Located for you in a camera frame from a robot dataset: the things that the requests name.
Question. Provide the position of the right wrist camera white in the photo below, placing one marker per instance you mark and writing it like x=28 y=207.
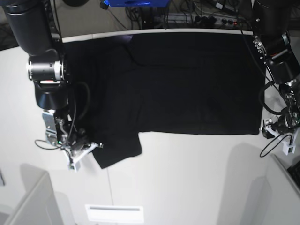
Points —
x=75 y=156

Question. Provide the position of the blue box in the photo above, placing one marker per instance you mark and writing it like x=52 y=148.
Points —
x=136 y=3

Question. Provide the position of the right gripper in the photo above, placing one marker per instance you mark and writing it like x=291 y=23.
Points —
x=77 y=141

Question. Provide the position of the white partition panel right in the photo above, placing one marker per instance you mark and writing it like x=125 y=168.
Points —
x=259 y=195

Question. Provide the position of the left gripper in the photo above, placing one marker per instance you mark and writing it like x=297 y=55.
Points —
x=280 y=125

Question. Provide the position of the black T-shirt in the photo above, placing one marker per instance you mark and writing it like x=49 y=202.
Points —
x=182 y=83

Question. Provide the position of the white partition panel left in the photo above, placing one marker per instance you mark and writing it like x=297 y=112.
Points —
x=40 y=205

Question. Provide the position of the white power strip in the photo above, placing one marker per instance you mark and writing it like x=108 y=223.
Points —
x=206 y=21

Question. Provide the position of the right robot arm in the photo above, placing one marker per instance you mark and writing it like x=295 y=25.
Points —
x=35 y=27

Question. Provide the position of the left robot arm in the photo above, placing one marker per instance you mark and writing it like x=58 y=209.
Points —
x=269 y=22

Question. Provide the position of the white partition panel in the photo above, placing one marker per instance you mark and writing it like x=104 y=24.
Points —
x=259 y=195
x=40 y=205

